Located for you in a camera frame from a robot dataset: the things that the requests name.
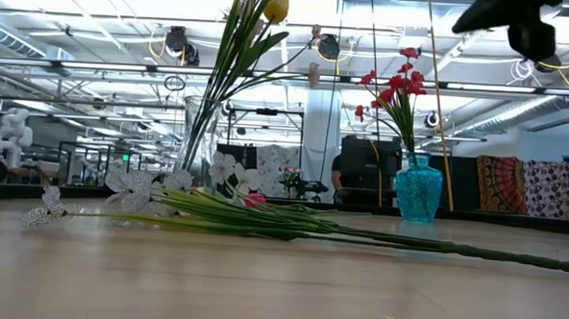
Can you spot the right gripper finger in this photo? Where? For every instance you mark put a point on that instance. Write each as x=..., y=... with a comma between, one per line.
x=490, y=14
x=532, y=40

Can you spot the yellow artificial tulip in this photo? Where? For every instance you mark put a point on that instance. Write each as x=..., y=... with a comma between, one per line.
x=276, y=7

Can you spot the red artificial tulip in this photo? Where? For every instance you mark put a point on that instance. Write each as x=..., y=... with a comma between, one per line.
x=256, y=200

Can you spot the black background robot arm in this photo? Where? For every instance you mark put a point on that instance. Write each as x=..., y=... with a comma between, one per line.
x=312, y=187

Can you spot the blue glass vase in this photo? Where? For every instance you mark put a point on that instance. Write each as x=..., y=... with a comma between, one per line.
x=417, y=194

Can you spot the clear glass vase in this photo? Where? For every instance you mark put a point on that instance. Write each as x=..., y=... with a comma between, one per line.
x=204, y=127

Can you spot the orange mandala cloth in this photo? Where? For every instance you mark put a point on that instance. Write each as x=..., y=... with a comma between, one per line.
x=502, y=183

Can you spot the red artificial flower bunch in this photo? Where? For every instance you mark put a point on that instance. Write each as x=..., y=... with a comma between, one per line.
x=407, y=136

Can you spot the white purple patterned cloth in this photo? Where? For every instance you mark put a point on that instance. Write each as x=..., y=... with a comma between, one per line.
x=557, y=190

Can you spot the black monitor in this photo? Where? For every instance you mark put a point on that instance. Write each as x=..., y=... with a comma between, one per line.
x=366, y=168

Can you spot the white building column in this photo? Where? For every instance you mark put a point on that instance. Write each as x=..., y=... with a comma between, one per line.
x=321, y=132

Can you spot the person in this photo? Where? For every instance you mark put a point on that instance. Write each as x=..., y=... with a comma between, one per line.
x=336, y=171

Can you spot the pink background bouquet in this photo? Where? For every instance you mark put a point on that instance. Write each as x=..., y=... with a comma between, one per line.
x=290, y=171

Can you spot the white floral cloth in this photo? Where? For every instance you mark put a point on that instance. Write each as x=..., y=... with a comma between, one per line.
x=272, y=168

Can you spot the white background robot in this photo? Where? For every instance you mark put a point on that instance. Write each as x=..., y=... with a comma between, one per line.
x=14, y=133

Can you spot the black aluminium table frame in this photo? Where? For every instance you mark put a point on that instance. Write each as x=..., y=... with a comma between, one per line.
x=503, y=219

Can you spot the black background workstation frame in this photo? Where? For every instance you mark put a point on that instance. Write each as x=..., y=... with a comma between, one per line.
x=267, y=111

